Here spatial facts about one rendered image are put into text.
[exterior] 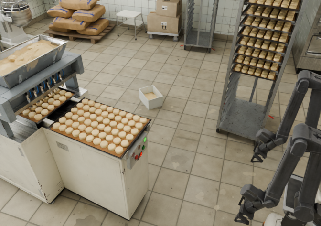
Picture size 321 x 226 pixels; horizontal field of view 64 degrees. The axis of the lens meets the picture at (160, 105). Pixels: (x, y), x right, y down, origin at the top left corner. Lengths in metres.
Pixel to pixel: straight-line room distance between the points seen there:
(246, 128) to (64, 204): 2.02
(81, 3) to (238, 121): 3.60
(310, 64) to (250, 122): 1.77
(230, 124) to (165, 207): 1.21
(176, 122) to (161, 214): 1.21
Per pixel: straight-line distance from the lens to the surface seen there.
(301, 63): 4.57
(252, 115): 3.27
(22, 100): 2.01
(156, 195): 2.54
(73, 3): 5.41
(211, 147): 2.96
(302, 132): 1.04
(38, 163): 2.22
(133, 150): 1.75
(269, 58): 2.51
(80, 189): 2.42
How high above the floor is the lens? 2.13
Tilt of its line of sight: 38 degrees down
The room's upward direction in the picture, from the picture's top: straight up
